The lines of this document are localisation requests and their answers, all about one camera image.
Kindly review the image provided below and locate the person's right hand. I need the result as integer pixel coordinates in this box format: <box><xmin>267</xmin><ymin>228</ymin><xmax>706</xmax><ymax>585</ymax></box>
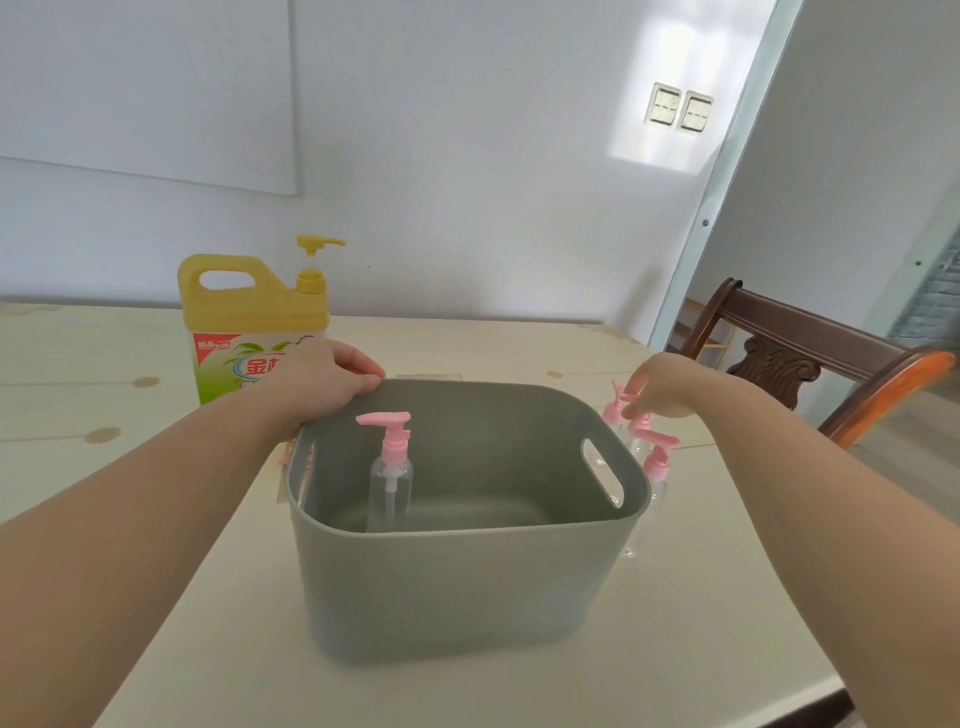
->
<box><xmin>620</xmin><ymin>352</ymin><xmax>715</xmax><ymax>423</ymax></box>

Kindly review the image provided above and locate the person's left hand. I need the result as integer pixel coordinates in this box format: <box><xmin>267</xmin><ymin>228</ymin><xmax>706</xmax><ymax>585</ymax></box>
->
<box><xmin>260</xmin><ymin>337</ymin><xmax>386</xmax><ymax>444</ymax></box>

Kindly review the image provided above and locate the yellow detergent jug with pump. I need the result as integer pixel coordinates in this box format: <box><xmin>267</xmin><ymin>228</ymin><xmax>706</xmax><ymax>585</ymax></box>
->
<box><xmin>177</xmin><ymin>234</ymin><xmax>348</xmax><ymax>406</ymax></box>

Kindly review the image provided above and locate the small clear plastic bottle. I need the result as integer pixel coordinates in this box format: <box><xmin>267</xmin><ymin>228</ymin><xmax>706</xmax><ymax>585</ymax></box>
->
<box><xmin>622</xmin><ymin>476</ymin><xmax>670</xmax><ymax>560</ymax></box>
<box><xmin>365</xmin><ymin>453</ymin><xmax>415</xmax><ymax>534</ymax></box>

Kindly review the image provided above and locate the grey-green plastic basket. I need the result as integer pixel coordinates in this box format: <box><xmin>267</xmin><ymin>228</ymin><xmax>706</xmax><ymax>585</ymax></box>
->
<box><xmin>287</xmin><ymin>378</ymin><xmax>652</xmax><ymax>667</ymax></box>

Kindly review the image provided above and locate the person's right forearm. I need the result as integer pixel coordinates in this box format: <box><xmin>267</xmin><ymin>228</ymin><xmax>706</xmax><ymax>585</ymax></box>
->
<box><xmin>697</xmin><ymin>367</ymin><xmax>960</xmax><ymax>728</ymax></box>

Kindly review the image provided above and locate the person's left forearm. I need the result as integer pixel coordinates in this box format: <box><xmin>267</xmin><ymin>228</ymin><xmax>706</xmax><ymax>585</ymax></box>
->
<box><xmin>0</xmin><ymin>389</ymin><xmax>301</xmax><ymax>728</ymax></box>

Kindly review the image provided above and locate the pale yellow wooden rack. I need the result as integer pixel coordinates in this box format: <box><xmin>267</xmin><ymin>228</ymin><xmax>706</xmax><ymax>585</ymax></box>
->
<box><xmin>667</xmin><ymin>297</ymin><xmax>740</xmax><ymax>373</ymax></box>

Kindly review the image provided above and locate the dark wooden chair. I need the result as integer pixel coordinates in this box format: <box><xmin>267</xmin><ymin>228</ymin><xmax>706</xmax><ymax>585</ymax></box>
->
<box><xmin>678</xmin><ymin>278</ymin><xmax>958</xmax><ymax>451</ymax></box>

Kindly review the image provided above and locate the white door frame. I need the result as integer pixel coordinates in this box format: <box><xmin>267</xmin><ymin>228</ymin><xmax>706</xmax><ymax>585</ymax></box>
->
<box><xmin>648</xmin><ymin>0</ymin><xmax>804</xmax><ymax>354</ymax></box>

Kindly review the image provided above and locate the white wall switch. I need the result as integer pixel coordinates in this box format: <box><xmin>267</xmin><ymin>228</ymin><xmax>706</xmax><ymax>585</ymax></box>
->
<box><xmin>677</xmin><ymin>89</ymin><xmax>715</xmax><ymax>135</ymax></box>
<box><xmin>644</xmin><ymin>82</ymin><xmax>682</xmax><ymax>127</ymax></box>

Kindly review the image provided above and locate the white wall board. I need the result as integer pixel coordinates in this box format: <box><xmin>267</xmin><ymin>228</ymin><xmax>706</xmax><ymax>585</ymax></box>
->
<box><xmin>0</xmin><ymin>0</ymin><xmax>301</xmax><ymax>198</ymax></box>

